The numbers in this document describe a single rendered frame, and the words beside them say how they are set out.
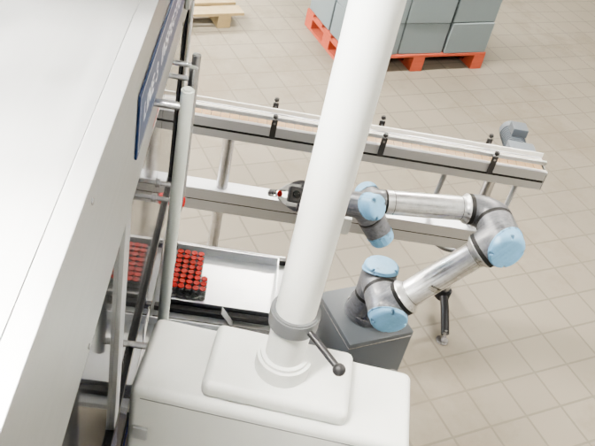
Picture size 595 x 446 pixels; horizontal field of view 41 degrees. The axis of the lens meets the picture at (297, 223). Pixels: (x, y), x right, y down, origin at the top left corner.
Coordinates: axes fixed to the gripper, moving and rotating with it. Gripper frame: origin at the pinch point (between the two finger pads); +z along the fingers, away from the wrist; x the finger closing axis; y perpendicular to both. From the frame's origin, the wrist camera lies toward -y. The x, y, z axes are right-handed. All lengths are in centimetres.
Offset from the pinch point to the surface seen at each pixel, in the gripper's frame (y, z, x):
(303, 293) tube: -79, -82, -24
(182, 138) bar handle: -81, -47, -1
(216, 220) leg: 71, 100, -8
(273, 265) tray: 22.1, 16.7, -21.9
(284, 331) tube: -76, -77, -31
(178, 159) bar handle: -79, -44, -5
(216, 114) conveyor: 39, 79, 33
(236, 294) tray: 6.3, 15.3, -33.3
